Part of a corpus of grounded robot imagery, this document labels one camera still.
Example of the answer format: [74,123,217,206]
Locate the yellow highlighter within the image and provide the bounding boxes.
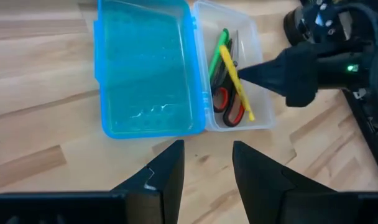
[218,44,256,123]

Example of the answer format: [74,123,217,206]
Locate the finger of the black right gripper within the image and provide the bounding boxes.
[237,42,320,108]

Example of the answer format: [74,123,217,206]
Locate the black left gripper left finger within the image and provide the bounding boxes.
[111,139,185,224]

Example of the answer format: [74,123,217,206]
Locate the green highlighter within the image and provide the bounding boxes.
[208,28,230,80]

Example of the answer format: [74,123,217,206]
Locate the black scissors red grips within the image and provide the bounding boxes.
[211,29,247,128]

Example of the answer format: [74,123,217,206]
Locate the clear plastic box blue lid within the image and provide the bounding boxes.
[93,0,275,140]

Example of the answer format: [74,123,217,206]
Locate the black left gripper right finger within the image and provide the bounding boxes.
[232,140,336,224]

